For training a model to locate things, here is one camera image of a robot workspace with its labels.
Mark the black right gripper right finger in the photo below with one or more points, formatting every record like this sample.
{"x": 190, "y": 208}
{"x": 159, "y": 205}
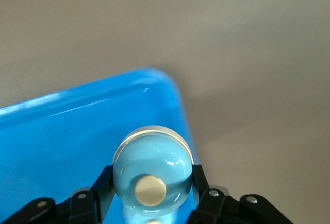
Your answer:
{"x": 214, "y": 208}

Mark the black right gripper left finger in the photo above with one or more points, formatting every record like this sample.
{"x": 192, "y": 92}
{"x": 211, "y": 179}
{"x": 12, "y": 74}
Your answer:
{"x": 85, "y": 208}

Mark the light blue desk bell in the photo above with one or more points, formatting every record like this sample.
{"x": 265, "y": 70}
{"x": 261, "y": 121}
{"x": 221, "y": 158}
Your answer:
{"x": 152, "y": 162}

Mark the blue plastic tray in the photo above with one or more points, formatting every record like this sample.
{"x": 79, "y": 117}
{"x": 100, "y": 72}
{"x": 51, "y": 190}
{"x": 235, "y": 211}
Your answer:
{"x": 64, "y": 144}

